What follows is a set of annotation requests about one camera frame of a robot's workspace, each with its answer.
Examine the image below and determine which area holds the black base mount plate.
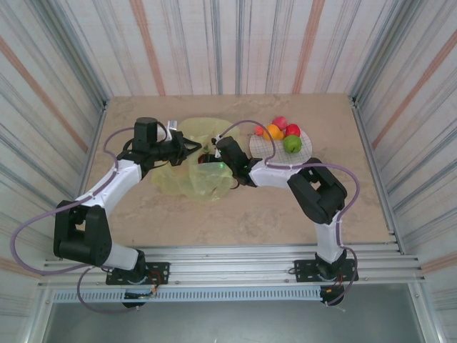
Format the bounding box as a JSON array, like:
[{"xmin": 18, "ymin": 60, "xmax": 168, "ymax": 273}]
[
  {"xmin": 105, "ymin": 261, "xmax": 171, "ymax": 286},
  {"xmin": 292, "ymin": 258, "xmax": 359, "ymax": 284}
]

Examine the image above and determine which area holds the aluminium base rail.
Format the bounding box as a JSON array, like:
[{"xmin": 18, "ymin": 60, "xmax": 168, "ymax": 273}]
[{"xmin": 38, "ymin": 244, "xmax": 426, "ymax": 287}]

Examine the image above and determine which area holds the green apple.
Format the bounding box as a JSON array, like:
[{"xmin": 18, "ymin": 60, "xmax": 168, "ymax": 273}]
[{"xmin": 283, "ymin": 135, "xmax": 303, "ymax": 155}]

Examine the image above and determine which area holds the white checked plate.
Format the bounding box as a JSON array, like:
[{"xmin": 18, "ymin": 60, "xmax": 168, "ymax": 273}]
[{"xmin": 248, "ymin": 126, "xmax": 313, "ymax": 169}]

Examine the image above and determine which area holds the yellow avocado-print plastic bag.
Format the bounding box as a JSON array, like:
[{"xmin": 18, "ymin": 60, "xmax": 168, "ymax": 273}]
[{"xmin": 149, "ymin": 116, "xmax": 236, "ymax": 204}]

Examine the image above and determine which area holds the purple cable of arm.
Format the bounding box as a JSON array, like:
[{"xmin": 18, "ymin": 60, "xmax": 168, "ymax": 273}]
[
  {"xmin": 9, "ymin": 124, "xmax": 158, "ymax": 315},
  {"xmin": 217, "ymin": 119, "xmax": 360, "ymax": 307}
]

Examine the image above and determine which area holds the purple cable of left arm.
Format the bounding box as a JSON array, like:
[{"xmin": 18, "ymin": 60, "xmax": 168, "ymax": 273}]
[{"xmin": 9, "ymin": 124, "xmax": 158, "ymax": 315}]

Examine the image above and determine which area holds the white slotted cable duct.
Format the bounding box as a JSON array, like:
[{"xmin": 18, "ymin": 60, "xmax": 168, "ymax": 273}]
[{"xmin": 52, "ymin": 287, "xmax": 325, "ymax": 304}]

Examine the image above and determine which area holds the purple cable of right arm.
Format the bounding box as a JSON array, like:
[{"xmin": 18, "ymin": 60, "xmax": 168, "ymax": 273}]
[{"xmin": 217, "ymin": 119, "xmax": 360, "ymax": 307}]

